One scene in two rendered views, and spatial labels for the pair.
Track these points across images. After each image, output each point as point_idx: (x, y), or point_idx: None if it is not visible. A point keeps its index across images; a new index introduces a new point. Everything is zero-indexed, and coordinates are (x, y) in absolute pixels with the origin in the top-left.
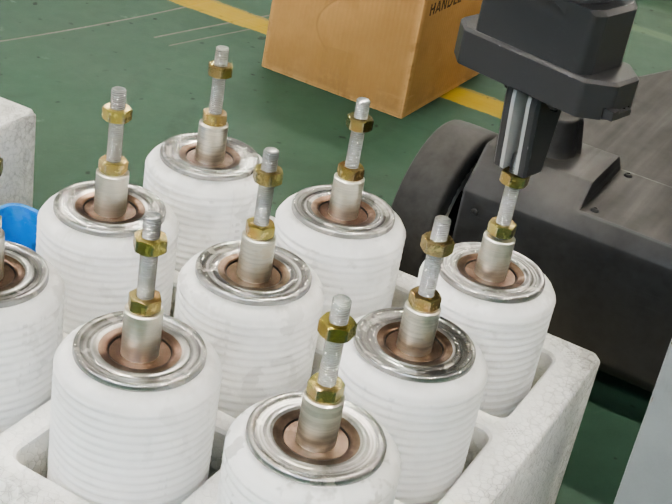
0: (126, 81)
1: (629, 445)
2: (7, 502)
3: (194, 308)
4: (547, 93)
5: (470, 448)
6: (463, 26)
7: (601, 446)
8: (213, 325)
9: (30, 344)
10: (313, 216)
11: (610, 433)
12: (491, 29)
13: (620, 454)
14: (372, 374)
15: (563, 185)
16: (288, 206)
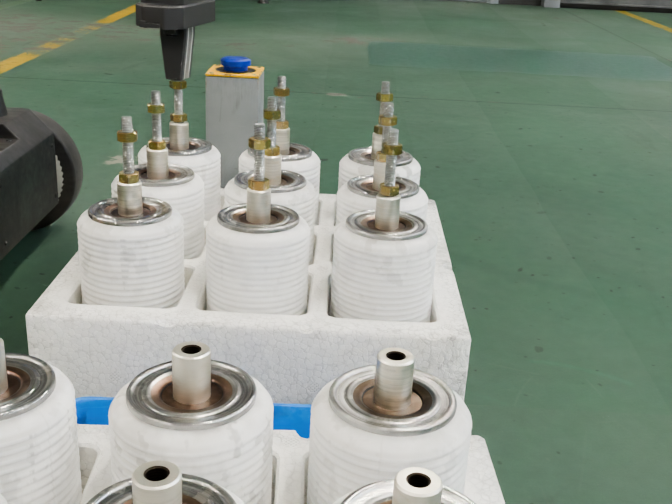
0: None
1: (20, 297)
2: (450, 269)
3: (313, 197)
4: (208, 16)
5: None
6: (176, 8)
7: (29, 304)
8: (315, 196)
9: None
10: (180, 177)
11: (10, 303)
12: (187, 0)
13: (33, 298)
14: (315, 157)
15: None
16: (170, 187)
